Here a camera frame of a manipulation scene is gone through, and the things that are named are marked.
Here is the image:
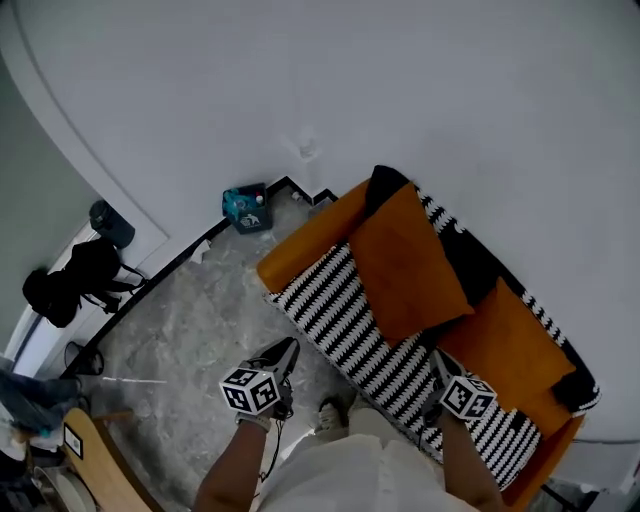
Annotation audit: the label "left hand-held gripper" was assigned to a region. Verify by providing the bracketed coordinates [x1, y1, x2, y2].
[218, 337, 302, 421]

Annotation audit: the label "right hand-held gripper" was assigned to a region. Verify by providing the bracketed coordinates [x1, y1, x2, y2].
[422, 349, 499, 428]

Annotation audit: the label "orange black white patterned sofa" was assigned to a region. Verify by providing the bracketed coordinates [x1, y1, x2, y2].
[256, 164, 602, 512]

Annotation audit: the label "person's left forearm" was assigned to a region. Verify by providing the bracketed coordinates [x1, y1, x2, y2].
[192, 422, 274, 512]

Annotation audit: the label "person's right forearm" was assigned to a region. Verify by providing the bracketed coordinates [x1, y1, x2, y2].
[439, 412, 506, 512]

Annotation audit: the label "white wristband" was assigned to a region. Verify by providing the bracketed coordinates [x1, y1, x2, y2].
[235, 412, 274, 433]

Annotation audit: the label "person's shoe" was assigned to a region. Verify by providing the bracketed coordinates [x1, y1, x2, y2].
[317, 396, 350, 434]

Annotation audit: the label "person's beige trousers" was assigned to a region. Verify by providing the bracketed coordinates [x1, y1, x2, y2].
[347, 406, 402, 442]

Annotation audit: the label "white paper scrap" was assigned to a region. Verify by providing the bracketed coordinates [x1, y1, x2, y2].
[189, 239, 214, 267]

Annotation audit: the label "person's white shirt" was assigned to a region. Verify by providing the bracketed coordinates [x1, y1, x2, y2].
[257, 432, 481, 512]

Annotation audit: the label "dark teal trash bin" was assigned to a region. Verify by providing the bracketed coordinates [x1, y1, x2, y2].
[222, 182, 275, 236]

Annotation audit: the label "thin white rod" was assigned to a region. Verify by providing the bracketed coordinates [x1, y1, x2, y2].
[101, 376, 169, 387]

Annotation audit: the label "blue plastic bag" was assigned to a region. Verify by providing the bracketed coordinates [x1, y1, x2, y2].
[222, 188, 252, 219]

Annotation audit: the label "black metal stand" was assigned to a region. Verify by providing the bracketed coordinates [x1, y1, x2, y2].
[539, 477, 601, 512]

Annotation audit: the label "curved wooden board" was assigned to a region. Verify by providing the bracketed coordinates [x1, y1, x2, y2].
[62, 407, 166, 512]

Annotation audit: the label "dark tumbler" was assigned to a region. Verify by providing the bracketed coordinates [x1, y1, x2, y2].
[88, 199, 137, 250]

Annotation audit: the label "black backpack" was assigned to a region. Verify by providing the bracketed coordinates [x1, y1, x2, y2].
[21, 238, 149, 330]

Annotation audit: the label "blue denim cloth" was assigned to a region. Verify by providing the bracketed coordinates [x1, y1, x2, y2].
[0, 367, 84, 436]

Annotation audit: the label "grey window panel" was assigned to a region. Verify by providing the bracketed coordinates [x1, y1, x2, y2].
[0, 49, 101, 351]

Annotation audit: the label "black wall cable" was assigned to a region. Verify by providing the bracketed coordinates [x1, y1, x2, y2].
[571, 436, 640, 447]

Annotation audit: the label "black floor cable loop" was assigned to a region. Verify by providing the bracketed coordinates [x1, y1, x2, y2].
[63, 339, 106, 377]

